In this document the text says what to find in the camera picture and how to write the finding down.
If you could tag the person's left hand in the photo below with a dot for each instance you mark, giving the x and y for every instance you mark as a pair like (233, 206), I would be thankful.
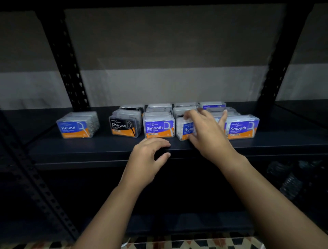
(142, 166)

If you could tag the person's right hand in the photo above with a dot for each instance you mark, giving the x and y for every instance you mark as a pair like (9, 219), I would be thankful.
(212, 141)

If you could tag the group of floss boxes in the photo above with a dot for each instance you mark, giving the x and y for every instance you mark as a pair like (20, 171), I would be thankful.
(159, 128)

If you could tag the dark metal shelf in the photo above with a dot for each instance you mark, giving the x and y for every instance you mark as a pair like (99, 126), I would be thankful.
(102, 151)

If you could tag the person's left forearm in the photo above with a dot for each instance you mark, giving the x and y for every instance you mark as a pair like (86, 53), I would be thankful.
(107, 223)

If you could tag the person's right forearm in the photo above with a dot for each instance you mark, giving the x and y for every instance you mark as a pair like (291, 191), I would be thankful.
(276, 210)

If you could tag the pack of clear plastic bottles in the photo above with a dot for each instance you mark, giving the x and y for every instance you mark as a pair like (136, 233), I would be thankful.
(292, 184)

